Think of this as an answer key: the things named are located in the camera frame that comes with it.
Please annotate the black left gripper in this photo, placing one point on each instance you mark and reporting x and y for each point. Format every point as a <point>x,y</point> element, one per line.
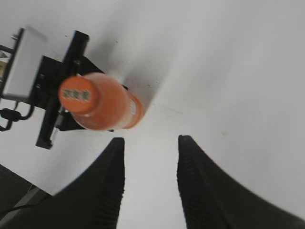
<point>50,75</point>

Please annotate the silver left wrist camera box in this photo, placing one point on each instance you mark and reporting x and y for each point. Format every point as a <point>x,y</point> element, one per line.
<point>24,64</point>

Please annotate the orange soda plastic bottle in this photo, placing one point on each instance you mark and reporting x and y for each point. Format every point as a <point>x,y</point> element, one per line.
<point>116,107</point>

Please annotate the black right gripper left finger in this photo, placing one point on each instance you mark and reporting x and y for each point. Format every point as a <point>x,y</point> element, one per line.
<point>91,201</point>

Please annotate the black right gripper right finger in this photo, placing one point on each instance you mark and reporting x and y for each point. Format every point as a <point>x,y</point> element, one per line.
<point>211,199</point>

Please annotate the orange bottle cap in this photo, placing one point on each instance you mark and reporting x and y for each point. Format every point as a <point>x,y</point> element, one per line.
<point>78,95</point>

